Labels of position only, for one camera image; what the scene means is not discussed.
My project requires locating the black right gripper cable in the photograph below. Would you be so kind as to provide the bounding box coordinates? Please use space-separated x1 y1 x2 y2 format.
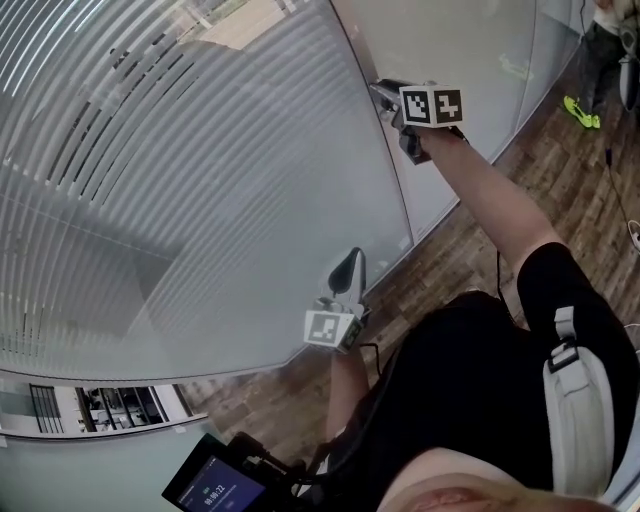
493 249 517 322

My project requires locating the black phone with blue screen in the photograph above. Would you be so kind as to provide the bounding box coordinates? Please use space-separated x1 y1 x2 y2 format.
160 433 267 512

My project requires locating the black metal railing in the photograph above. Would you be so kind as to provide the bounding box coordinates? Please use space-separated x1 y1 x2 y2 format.
28 383 66 435

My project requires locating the person's left forearm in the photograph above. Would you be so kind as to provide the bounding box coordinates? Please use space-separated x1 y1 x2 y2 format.
324 344 372 445

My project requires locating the black braided cable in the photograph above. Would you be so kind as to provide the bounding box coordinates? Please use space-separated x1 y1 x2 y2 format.
297 347 404 485

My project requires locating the grey backpack strap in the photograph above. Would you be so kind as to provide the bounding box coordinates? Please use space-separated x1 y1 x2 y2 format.
542 305 617 499

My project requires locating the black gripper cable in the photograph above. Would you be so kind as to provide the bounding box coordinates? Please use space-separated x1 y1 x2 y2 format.
493 249 517 322
358 341 382 377

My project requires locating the black cable with adapter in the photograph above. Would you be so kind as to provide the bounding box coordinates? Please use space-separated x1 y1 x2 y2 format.
603 147 633 227

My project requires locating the frosted glass door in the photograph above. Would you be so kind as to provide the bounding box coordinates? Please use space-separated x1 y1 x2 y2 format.
0 413 222 512

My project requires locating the grey metal partition post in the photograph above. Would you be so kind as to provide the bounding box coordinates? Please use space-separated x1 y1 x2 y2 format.
328 0 417 247

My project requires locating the person's face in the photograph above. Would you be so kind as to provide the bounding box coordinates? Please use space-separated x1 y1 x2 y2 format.
379 447 617 512

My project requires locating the grey white backpack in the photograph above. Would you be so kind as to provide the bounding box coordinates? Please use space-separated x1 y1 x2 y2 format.
617 24 640 113

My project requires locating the person's black shirt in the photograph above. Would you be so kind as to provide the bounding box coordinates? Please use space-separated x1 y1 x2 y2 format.
309 242 640 512

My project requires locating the black phone mount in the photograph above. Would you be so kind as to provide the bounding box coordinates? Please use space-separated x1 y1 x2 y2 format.
224 431 322 501

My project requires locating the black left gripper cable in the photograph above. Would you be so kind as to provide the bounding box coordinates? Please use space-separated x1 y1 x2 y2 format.
358 341 382 377

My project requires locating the person's right forearm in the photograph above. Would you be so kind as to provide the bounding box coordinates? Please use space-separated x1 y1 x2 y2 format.
418 127 567 277

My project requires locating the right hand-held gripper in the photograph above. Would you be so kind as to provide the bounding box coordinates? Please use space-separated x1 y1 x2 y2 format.
368 78 469 167

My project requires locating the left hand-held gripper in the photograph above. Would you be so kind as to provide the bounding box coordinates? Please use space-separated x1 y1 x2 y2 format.
302 247 372 355

